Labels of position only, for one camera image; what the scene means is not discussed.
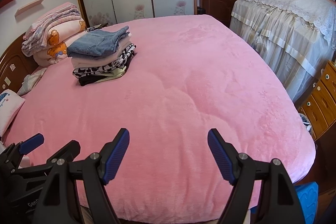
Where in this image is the blue denim jacket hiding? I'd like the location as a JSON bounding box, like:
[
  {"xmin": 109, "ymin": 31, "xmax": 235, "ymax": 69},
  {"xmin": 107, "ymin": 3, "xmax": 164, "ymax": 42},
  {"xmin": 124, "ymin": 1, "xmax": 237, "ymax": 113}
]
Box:
[{"xmin": 67, "ymin": 26, "xmax": 130, "ymax": 59}]

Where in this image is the blue plastic stool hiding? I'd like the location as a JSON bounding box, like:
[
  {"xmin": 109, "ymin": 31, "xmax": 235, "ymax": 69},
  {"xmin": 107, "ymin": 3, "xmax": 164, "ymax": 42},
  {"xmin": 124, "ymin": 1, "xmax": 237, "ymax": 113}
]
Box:
[{"xmin": 251, "ymin": 173, "xmax": 318, "ymax": 223}]

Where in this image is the white pink pillow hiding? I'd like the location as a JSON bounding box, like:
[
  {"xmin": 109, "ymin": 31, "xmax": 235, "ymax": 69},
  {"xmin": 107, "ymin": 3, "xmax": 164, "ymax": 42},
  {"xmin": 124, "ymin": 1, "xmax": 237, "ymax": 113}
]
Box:
[{"xmin": 0, "ymin": 89, "xmax": 25, "ymax": 137}]

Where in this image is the small grey cloth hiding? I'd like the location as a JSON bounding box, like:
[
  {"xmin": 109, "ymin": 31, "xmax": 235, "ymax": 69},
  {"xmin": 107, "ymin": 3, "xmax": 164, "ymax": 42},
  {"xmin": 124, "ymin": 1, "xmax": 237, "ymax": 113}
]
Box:
[{"xmin": 17, "ymin": 68, "xmax": 47, "ymax": 96}]

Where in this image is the wooden headboard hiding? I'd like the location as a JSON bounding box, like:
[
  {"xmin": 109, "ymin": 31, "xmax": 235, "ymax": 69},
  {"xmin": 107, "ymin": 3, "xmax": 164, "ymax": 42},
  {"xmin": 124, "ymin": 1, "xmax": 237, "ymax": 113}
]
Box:
[{"xmin": 0, "ymin": 34, "xmax": 39, "ymax": 93}]

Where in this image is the yellow green folded garment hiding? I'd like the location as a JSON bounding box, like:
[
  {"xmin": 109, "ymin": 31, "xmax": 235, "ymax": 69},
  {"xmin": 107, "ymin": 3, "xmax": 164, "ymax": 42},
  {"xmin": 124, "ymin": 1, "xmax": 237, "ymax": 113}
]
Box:
[{"xmin": 93, "ymin": 67, "xmax": 127, "ymax": 83}]

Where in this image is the black white patterned folded garment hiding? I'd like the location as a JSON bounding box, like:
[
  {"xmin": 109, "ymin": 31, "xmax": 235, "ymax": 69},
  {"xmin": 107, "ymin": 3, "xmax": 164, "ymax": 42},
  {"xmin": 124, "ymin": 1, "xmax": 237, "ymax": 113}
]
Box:
[{"xmin": 72, "ymin": 43, "xmax": 137, "ymax": 79}]

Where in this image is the wooden drawer cabinet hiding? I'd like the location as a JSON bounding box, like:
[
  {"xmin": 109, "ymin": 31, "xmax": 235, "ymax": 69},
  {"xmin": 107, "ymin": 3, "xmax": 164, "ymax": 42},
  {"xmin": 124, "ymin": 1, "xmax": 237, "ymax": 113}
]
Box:
[{"xmin": 298, "ymin": 61, "xmax": 336, "ymax": 141}]

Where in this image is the striped pink folded blanket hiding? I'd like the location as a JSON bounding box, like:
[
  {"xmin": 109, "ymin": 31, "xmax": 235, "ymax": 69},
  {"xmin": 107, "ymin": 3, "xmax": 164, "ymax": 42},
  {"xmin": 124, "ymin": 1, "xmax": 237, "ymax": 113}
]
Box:
[{"xmin": 22, "ymin": 2, "xmax": 81, "ymax": 57}]

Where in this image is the pink bed blanket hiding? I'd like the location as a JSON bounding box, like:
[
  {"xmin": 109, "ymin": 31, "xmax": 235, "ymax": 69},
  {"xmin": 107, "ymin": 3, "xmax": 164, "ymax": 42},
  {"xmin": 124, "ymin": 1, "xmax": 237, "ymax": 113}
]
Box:
[{"xmin": 5, "ymin": 15, "xmax": 315, "ymax": 223}]

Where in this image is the lace covered furniture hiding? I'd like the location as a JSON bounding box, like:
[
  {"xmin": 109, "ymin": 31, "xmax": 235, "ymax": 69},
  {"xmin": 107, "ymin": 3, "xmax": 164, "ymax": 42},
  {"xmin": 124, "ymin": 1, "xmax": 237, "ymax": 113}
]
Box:
[{"xmin": 230, "ymin": 0, "xmax": 335, "ymax": 101}]

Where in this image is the pink wall shelf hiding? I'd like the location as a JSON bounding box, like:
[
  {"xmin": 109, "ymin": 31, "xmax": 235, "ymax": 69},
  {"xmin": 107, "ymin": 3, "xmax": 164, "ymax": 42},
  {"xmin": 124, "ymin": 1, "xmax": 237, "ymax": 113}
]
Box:
[{"xmin": 14, "ymin": 0, "xmax": 44, "ymax": 17}]

